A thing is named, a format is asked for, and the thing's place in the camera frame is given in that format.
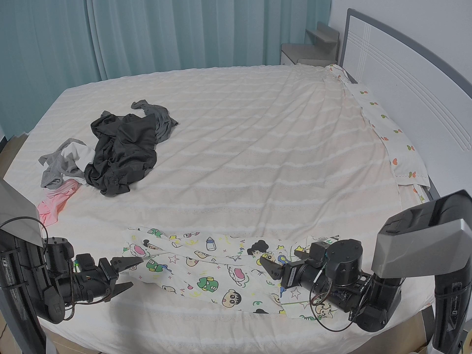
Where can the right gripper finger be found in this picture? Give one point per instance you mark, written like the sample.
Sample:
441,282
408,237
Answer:
273,269
304,259

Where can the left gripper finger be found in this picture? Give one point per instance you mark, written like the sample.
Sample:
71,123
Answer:
120,290
125,263

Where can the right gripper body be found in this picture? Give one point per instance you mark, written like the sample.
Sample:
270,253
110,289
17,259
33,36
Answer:
306,277

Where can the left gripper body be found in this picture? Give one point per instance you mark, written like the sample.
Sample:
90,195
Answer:
99,284

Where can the white printed pyjama top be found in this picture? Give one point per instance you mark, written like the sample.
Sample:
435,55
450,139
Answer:
206,271

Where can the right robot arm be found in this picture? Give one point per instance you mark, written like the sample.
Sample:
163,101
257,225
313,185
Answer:
416,242

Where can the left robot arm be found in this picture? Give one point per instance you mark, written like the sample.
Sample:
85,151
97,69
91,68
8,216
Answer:
22,278

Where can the pink garment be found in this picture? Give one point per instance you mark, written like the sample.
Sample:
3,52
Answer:
55,205

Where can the black garment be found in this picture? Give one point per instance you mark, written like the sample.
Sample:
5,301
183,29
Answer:
125,149

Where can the white garment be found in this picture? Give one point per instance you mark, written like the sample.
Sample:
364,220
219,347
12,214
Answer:
84,155

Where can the bed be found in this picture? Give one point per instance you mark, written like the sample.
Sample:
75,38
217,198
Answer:
258,142

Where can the dark grey garment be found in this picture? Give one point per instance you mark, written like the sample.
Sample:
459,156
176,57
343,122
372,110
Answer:
164,120

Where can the white printed pillow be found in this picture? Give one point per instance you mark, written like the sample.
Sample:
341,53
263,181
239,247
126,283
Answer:
391,131

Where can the grey bedside table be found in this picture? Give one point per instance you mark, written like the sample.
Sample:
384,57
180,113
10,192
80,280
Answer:
309,48

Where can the blue-green curtain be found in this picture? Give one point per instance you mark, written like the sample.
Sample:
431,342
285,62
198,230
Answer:
184,24

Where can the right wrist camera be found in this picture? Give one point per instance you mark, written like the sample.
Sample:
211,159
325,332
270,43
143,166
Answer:
318,251

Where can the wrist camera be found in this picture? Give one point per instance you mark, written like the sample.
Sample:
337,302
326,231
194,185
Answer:
318,251
84,262

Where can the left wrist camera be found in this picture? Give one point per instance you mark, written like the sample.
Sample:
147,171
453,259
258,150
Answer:
84,262

